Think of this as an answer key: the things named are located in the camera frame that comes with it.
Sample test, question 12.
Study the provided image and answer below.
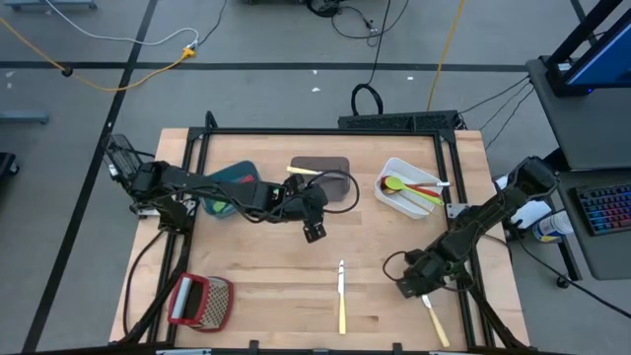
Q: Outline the black caster base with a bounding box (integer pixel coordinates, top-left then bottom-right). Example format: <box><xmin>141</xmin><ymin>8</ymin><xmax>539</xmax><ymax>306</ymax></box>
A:
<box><xmin>0</xmin><ymin>151</ymin><xmax>21</xmax><ymax>178</ymax></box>

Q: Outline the black cable under table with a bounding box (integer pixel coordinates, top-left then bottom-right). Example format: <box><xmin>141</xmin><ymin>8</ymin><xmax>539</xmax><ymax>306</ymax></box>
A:
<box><xmin>121</xmin><ymin>229</ymin><xmax>167</xmax><ymax>337</ymax></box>

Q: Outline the black floor cable tangle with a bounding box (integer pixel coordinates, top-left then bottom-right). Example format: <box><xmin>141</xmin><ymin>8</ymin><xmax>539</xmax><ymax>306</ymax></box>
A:
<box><xmin>305</xmin><ymin>0</ymin><xmax>410</xmax><ymax>48</ymax></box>

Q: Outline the black wire mesh basket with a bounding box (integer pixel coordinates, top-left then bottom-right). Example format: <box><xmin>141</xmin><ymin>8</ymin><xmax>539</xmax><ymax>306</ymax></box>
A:
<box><xmin>102</xmin><ymin>133</ymin><xmax>145</xmax><ymax>179</ymax></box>

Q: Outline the black aluminium table frame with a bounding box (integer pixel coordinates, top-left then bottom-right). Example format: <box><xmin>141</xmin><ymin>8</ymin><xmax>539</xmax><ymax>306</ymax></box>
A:
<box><xmin>108</xmin><ymin>110</ymin><xmax>531</xmax><ymax>355</ymax></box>

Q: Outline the red steel box grater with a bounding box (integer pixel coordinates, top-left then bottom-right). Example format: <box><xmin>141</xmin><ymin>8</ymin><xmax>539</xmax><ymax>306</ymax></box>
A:
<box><xmin>167</xmin><ymin>272</ymin><xmax>236</xmax><ymax>333</ymax></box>

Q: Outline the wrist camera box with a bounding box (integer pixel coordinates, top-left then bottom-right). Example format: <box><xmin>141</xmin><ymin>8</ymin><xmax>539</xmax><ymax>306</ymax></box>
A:
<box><xmin>302</xmin><ymin>221</ymin><xmax>328</xmax><ymax>245</ymax></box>
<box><xmin>395</xmin><ymin>277</ymin><xmax>421</xmax><ymax>300</ymax></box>

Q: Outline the yellow hanging cable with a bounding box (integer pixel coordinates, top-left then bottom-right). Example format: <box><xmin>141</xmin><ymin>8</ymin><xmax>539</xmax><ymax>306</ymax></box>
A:
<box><xmin>426</xmin><ymin>0</ymin><xmax>467</xmax><ymax>112</ymax></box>

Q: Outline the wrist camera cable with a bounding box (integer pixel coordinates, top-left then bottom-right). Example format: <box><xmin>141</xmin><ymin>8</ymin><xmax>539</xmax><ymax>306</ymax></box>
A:
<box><xmin>383</xmin><ymin>249</ymin><xmax>421</xmax><ymax>284</ymax></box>
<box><xmin>315</xmin><ymin>170</ymin><xmax>362</xmax><ymax>216</ymax></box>

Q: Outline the white floor cable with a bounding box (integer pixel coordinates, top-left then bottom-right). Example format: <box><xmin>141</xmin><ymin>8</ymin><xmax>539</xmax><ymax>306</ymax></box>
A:
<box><xmin>43</xmin><ymin>0</ymin><xmax>200</xmax><ymax>48</ymax></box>

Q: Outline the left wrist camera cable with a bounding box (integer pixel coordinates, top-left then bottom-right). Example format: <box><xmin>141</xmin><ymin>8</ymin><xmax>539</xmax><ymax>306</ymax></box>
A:
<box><xmin>315</xmin><ymin>170</ymin><xmax>362</xmax><ymax>216</ymax></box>

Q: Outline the white canister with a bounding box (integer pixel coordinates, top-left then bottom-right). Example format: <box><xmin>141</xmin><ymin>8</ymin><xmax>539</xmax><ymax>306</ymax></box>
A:
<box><xmin>531</xmin><ymin>210</ymin><xmax>575</xmax><ymax>244</ymax></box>

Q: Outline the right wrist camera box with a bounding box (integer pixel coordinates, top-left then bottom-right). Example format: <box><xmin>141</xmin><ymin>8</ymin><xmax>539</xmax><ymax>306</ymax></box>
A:
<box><xmin>395</xmin><ymin>277</ymin><xmax>421</xmax><ymax>300</ymax></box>

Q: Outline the monitor with blue screen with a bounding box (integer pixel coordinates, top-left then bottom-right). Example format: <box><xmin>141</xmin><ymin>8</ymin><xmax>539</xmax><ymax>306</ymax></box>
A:
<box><xmin>544</xmin><ymin>0</ymin><xmax>631</xmax><ymax>98</ymax></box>

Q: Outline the black perforated equipment box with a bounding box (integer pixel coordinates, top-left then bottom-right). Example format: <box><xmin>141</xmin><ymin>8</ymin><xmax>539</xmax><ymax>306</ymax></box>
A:
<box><xmin>337</xmin><ymin>109</ymin><xmax>460</xmax><ymax>132</ymax></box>

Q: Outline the grey cart top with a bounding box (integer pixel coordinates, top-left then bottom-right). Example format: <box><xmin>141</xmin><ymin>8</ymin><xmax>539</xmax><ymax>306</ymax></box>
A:
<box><xmin>525</xmin><ymin>56</ymin><xmax>631</xmax><ymax>172</ymax></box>

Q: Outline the red silicone spoon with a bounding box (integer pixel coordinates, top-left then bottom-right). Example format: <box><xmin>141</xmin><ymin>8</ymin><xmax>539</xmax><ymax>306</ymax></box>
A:
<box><xmin>380</xmin><ymin>176</ymin><xmax>442</xmax><ymax>198</ymax></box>

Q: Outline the teal plastic bin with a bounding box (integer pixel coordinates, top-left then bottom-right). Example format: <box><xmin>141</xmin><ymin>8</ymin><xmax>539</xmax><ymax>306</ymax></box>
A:
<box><xmin>202</xmin><ymin>160</ymin><xmax>262</xmax><ymax>219</ymax></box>

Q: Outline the white paper sheet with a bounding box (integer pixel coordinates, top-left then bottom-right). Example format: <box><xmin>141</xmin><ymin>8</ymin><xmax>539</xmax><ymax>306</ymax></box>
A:
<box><xmin>492</xmin><ymin>172</ymin><xmax>551</xmax><ymax>231</ymax></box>

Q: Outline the dark grey keyboard desk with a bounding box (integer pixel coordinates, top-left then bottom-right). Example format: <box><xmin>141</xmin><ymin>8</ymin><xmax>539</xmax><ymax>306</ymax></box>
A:
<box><xmin>551</xmin><ymin>167</ymin><xmax>631</xmax><ymax>282</ymax></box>

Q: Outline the green silicone spoon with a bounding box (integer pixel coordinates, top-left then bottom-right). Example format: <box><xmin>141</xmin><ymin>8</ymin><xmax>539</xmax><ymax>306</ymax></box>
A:
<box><xmin>384</xmin><ymin>176</ymin><xmax>445</xmax><ymax>207</ymax></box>

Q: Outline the rainbow backlit keyboard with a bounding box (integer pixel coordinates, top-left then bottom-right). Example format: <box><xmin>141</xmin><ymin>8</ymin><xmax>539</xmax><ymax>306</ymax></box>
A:
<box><xmin>576</xmin><ymin>183</ymin><xmax>631</xmax><ymax>237</ymax></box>

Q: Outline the coiled black floor cable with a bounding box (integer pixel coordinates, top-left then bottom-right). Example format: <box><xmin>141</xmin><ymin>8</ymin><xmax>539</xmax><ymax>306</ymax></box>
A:
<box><xmin>349</xmin><ymin>0</ymin><xmax>393</xmax><ymax>117</ymax></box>

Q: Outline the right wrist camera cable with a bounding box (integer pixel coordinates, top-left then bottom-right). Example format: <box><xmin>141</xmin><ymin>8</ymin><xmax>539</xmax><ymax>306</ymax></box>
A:
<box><xmin>383</xmin><ymin>249</ymin><xmax>421</xmax><ymax>284</ymax></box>

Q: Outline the grey table foot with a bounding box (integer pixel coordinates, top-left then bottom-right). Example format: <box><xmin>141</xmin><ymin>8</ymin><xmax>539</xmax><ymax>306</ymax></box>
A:
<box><xmin>0</xmin><ymin>108</ymin><xmax>50</xmax><ymax>124</ymax></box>
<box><xmin>4</xmin><ymin>0</ymin><xmax>99</xmax><ymax>12</ymax></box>

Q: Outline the grey translucent plastic bin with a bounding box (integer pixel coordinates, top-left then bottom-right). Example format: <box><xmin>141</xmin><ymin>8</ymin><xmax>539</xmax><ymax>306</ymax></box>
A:
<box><xmin>289</xmin><ymin>156</ymin><xmax>352</xmax><ymax>203</ymax></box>

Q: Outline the yellow floor cable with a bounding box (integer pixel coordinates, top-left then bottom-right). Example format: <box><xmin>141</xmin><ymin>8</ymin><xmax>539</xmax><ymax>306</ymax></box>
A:
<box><xmin>0</xmin><ymin>17</ymin><xmax>197</xmax><ymax>93</ymax></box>

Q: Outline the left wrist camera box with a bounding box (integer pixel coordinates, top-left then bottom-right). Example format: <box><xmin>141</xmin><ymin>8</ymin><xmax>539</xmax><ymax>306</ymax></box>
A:
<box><xmin>302</xmin><ymin>221</ymin><xmax>328</xmax><ymax>245</ymax></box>

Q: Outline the white plastic bin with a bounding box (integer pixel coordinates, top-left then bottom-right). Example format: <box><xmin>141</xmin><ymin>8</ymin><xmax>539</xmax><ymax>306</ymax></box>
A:
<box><xmin>373</xmin><ymin>156</ymin><xmax>446</xmax><ymax>221</ymax></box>

